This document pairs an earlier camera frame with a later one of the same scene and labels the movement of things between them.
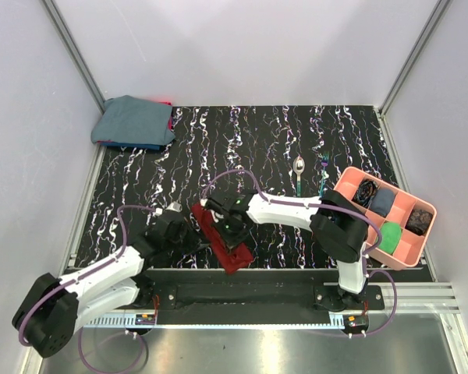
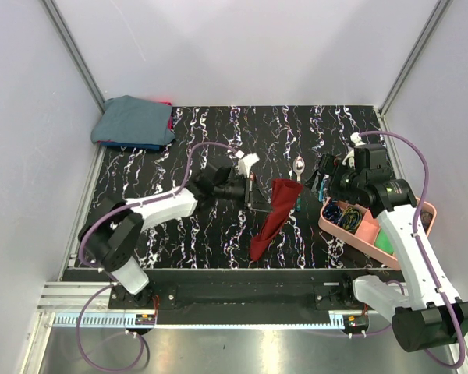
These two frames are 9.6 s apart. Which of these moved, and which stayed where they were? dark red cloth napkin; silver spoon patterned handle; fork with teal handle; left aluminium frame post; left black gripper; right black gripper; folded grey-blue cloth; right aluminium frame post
Moved: left black gripper; dark red cloth napkin; right black gripper
Stayed: folded grey-blue cloth; fork with teal handle; right aluminium frame post; silver spoon patterned handle; left aluminium frame post
